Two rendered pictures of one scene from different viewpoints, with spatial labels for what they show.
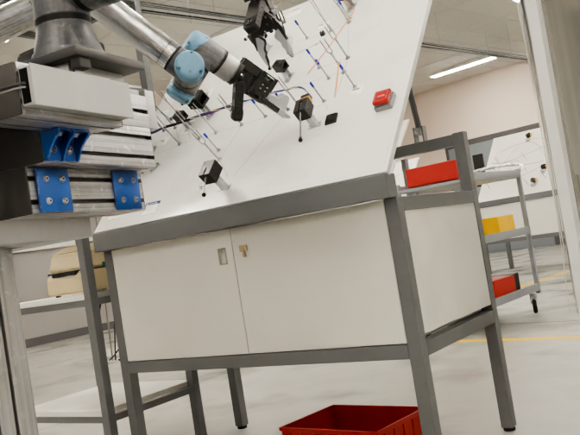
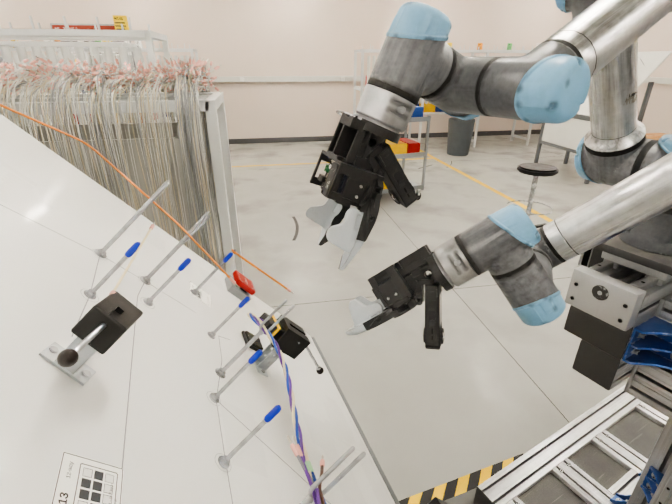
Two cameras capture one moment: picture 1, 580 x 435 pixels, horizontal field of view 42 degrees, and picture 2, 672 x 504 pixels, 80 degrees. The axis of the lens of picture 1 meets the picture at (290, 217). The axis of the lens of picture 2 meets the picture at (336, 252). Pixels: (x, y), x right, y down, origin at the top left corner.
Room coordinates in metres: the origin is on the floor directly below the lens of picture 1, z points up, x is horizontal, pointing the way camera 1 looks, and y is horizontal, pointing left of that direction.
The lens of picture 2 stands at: (2.71, 0.29, 1.54)
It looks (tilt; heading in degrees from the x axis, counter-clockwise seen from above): 25 degrees down; 215
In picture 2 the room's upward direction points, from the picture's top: straight up
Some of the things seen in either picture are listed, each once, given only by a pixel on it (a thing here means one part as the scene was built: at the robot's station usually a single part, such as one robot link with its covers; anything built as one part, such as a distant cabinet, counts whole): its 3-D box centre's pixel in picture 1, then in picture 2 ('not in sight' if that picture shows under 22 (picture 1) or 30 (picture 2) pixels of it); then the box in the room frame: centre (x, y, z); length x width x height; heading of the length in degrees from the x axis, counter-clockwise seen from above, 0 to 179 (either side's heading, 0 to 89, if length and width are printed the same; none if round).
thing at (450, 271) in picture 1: (293, 278); not in sight; (2.64, 0.02, 0.60); 1.17 x 0.58 x 0.40; 55
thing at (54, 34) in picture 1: (66, 43); (664, 222); (1.59, 0.41, 1.21); 0.15 x 0.15 x 0.10
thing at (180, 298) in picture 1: (177, 299); not in sight; (2.55, 0.42, 0.60); 0.55 x 0.02 x 0.39; 55
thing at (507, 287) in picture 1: (475, 242); not in sight; (5.09, -1.19, 0.54); 0.99 x 0.50 x 1.08; 141
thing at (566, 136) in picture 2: not in sight; (593, 115); (-4.38, -0.17, 0.83); 1.18 x 0.72 x 1.65; 46
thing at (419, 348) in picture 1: (302, 336); not in sight; (2.63, 0.02, 0.40); 1.18 x 0.60 x 0.80; 55
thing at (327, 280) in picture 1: (312, 281); not in sight; (2.23, -0.04, 0.60); 0.55 x 0.03 x 0.39; 55
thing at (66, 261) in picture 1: (92, 266); not in sight; (2.96, 0.79, 0.76); 0.30 x 0.21 x 0.20; 149
